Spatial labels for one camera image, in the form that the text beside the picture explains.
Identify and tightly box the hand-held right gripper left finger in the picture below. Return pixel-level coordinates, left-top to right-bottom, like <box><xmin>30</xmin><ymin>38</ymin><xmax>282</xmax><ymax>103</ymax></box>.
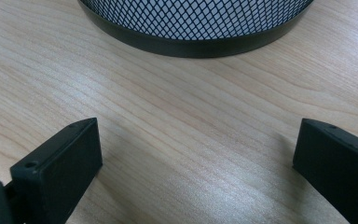
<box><xmin>9</xmin><ymin>117</ymin><xmax>103</xmax><ymax>224</ymax></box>

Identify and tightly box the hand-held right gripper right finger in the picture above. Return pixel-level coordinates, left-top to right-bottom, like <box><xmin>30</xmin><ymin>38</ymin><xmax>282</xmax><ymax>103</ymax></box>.
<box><xmin>292</xmin><ymin>118</ymin><xmax>358</xmax><ymax>224</ymax></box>

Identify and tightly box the black mesh trash bin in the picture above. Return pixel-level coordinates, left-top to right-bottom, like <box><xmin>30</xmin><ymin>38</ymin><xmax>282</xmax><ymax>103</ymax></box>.
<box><xmin>76</xmin><ymin>0</ymin><xmax>315</xmax><ymax>60</ymax></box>

